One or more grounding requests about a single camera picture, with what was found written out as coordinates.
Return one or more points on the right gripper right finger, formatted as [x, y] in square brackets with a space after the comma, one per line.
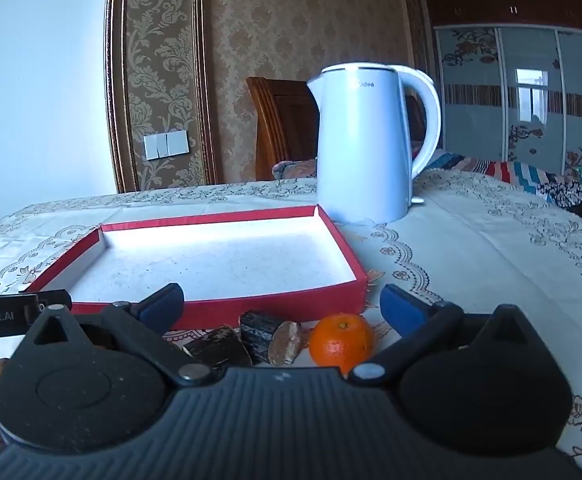
[423, 329]

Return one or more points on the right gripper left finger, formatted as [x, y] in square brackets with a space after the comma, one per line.
[139, 329]

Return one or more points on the orange mandarin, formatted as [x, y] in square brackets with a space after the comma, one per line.
[341, 340]

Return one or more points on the white embroidered tablecloth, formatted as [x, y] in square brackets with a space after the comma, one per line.
[475, 241]

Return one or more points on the red shallow cardboard tray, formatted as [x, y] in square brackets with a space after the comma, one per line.
[291, 262]

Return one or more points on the white electric kettle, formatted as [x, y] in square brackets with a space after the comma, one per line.
[365, 164]

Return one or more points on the pink patterned pillow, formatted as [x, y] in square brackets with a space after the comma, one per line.
[294, 169]

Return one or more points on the colourful striped bedding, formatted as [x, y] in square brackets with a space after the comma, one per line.
[564, 192]

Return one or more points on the sliding door wardrobe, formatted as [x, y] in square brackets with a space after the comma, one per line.
[511, 79]

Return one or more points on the white wall switch panel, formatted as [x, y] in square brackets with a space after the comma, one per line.
[166, 144]

